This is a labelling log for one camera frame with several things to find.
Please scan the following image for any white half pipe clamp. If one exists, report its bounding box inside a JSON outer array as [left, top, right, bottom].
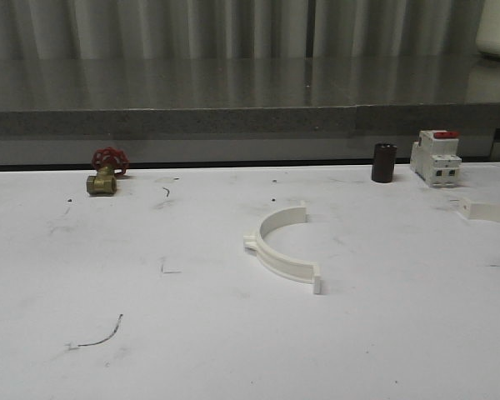
[[243, 201, 322, 295], [458, 197, 500, 223]]

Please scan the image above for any dark brown cylindrical capacitor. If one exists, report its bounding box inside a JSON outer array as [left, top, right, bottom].
[[371, 142, 397, 183]]

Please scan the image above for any brass valve red handwheel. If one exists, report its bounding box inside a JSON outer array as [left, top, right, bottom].
[[86, 147, 129, 196]]

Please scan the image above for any grey stone counter slab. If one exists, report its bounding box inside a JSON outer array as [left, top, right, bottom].
[[0, 55, 500, 140]]

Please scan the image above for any white container in background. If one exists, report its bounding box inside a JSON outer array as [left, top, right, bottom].
[[476, 0, 500, 58]]

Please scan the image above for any white circuit breaker red switch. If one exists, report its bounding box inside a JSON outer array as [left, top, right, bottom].
[[410, 130, 462, 188]]

